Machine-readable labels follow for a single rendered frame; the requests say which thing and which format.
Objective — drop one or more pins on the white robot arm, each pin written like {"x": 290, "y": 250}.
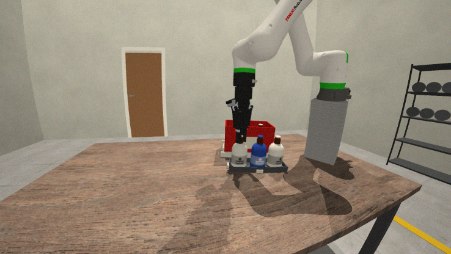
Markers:
{"x": 264, "y": 43}

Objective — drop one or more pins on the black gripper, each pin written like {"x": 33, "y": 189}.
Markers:
{"x": 241, "y": 112}

